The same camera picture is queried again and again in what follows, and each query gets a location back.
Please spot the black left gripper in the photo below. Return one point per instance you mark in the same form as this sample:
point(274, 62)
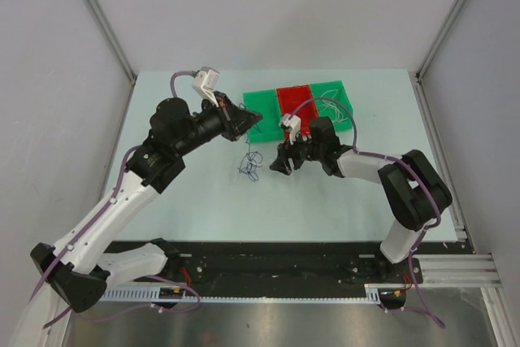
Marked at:
point(235, 121)

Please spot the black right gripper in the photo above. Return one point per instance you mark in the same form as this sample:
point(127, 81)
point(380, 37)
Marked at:
point(286, 151)

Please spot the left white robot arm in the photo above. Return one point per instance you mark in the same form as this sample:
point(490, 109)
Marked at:
point(77, 266)

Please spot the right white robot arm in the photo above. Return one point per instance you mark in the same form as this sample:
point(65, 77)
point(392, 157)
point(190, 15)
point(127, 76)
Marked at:
point(415, 192)

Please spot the right green plastic bin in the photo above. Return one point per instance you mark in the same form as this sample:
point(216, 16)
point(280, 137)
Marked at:
point(331, 97)

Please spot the green plastic bin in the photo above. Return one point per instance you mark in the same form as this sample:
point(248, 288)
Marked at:
point(266, 103)
point(331, 97)

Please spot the red plastic bin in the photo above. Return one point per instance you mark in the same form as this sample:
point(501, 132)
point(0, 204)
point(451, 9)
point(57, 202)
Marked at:
point(291, 97)

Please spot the left green plastic bin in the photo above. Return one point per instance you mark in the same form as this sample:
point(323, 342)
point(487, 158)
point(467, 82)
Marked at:
point(266, 103)

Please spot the right aluminium base profile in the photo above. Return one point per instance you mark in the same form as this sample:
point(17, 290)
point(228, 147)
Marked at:
point(458, 271)

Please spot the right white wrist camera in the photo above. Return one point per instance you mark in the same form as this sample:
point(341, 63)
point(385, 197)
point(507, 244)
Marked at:
point(291, 125)

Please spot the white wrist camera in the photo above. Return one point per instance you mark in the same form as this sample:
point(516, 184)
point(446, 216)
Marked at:
point(204, 83)
point(291, 125)

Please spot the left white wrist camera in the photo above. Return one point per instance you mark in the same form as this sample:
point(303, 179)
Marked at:
point(204, 83)

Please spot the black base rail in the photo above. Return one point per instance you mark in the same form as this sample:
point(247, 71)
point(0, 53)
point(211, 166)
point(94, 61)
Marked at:
point(284, 269)

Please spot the slotted grey cable duct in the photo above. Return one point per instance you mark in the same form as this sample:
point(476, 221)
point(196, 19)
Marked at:
point(166, 294)

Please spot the left aluminium frame post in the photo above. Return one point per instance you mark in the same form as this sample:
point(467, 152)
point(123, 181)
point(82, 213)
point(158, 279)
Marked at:
point(104, 27)

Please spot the aluminium frame post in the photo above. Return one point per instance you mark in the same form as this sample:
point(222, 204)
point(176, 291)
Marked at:
point(104, 27)
point(435, 47)

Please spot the right aluminium frame post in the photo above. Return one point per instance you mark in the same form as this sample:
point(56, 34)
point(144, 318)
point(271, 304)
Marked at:
point(435, 47)

